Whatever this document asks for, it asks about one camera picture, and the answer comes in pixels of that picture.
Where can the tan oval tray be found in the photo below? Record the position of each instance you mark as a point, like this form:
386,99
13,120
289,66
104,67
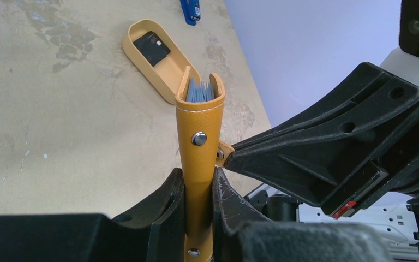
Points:
167,75

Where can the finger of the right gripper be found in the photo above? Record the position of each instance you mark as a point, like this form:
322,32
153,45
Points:
325,155

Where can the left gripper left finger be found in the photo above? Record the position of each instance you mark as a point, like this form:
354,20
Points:
152,230

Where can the orange leather card holder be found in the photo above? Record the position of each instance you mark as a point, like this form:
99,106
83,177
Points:
198,127

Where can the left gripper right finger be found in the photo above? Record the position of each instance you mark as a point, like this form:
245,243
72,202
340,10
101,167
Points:
242,233

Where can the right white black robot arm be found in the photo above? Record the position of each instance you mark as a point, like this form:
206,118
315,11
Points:
395,216

